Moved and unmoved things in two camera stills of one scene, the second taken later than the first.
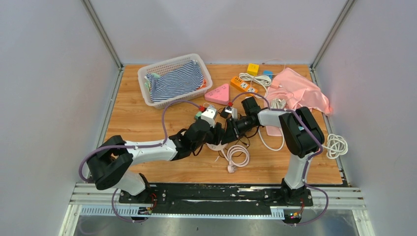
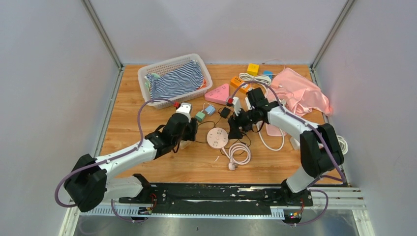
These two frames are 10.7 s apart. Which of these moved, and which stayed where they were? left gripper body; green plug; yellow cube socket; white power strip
Moved: left gripper body
Stayed: yellow cube socket; white power strip; green plug
